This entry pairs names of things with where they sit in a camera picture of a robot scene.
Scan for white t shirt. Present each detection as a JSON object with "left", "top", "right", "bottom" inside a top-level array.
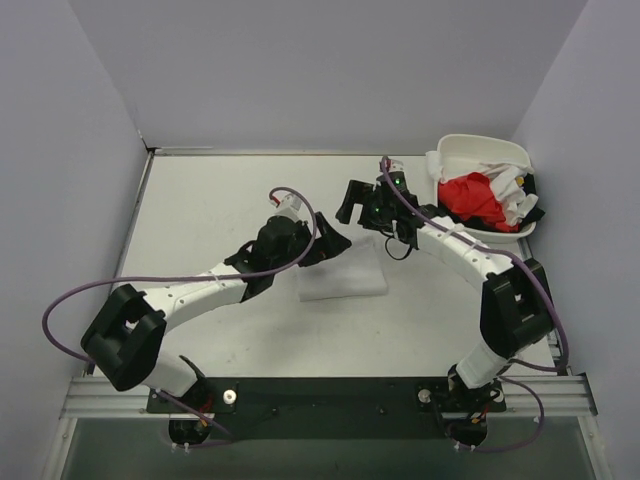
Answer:
[{"left": 296, "top": 236, "right": 388, "bottom": 302}]

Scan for white plastic laundry basket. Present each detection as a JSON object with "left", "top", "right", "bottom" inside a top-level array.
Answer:
[{"left": 426, "top": 134, "right": 538, "bottom": 244}]

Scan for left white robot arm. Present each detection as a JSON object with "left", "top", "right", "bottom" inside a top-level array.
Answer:
[{"left": 81, "top": 213, "right": 352, "bottom": 412}]

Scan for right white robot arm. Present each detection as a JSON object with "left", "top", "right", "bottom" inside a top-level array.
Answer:
[{"left": 336, "top": 170, "right": 554, "bottom": 390}]

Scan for red t shirt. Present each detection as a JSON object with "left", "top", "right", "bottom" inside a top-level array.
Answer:
[{"left": 438, "top": 172, "right": 519, "bottom": 233}]

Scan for white clothes in basket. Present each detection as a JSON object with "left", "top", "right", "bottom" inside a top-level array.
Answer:
[{"left": 426, "top": 151, "right": 544, "bottom": 234}]

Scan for black t shirt in basket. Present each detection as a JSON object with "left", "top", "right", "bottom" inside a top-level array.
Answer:
[{"left": 440, "top": 172, "right": 546, "bottom": 234}]

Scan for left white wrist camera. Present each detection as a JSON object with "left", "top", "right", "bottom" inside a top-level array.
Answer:
[{"left": 270, "top": 194, "right": 302, "bottom": 222}]

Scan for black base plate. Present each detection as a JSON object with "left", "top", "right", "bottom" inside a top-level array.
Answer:
[{"left": 146, "top": 377, "right": 506, "bottom": 444}]

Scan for aluminium rail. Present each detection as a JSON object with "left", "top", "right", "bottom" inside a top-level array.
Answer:
[{"left": 60, "top": 375, "right": 598, "bottom": 419}]

